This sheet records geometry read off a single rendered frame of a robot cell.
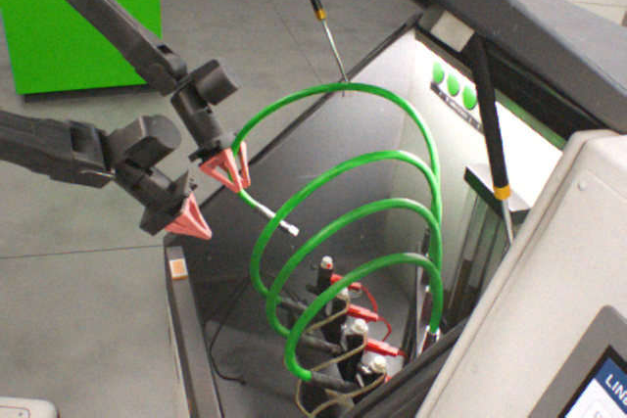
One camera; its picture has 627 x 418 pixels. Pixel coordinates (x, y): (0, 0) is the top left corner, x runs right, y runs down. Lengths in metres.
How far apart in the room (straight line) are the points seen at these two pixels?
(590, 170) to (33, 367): 2.17
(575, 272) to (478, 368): 0.18
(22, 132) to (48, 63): 3.46
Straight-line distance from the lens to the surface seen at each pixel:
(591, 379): 0.64
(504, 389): 0.73
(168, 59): 1.11
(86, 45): 4.26
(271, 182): 1.35
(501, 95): 1.02
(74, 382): 2.43
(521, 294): 0.70
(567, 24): 1.25
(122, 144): 0.89
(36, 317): 2.70
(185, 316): 1.23
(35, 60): 4.28
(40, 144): 0.84
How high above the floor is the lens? 1.81
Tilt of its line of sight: 32 degrees down
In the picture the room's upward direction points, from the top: 5 degrees clockwise
